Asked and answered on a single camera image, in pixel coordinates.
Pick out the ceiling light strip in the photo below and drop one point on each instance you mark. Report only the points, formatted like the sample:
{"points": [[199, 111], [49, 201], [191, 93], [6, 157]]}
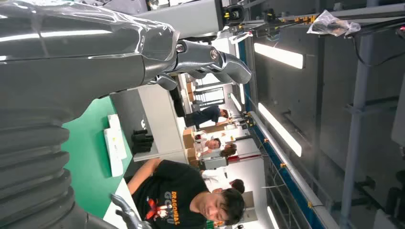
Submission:
{"points": [[235, 102]]}

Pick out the black chair legs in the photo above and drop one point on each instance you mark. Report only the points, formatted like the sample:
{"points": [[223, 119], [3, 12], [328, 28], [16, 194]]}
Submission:
{"points": [[142, 142]]}

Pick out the person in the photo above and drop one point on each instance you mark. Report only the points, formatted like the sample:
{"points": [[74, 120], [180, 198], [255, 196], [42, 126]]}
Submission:
{"points": [[229, 150], [208, 144], [205, 115], [221, 180]]}

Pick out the white desk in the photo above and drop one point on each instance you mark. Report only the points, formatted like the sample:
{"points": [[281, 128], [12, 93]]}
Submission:
{"points": [[118, 208]]}

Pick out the white tube with yellow label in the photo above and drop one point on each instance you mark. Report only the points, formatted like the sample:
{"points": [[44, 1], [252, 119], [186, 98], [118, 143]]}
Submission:
{"points": [[113, 158], [117, 139]]}

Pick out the black overhead camera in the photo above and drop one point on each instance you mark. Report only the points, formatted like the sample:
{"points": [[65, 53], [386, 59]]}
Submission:
{"points": [[234, 14]]}

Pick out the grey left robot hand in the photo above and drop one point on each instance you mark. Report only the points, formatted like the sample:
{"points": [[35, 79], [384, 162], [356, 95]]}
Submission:
{"points": [[79, 63]]}

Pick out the green table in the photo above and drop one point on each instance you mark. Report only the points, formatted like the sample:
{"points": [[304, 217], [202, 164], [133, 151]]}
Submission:
{"points": [[88, 164]]}

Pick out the clear plastic bag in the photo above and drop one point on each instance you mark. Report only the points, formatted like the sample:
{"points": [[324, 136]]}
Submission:
{"points": [[332, 23]]}

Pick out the brown cardboard box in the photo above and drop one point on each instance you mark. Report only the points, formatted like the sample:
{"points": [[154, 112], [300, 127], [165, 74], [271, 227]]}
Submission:
{"points": [[191, 155], [188, 138]]}

